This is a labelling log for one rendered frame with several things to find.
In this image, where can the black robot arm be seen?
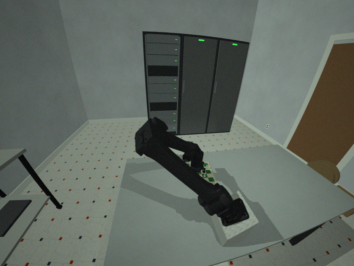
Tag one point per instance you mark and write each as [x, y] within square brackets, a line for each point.
[153, 140]

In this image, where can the green and cream chessboard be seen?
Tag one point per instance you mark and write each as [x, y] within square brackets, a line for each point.
[209, 174]

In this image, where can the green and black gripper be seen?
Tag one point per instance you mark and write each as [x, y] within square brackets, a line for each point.
[199, 166]

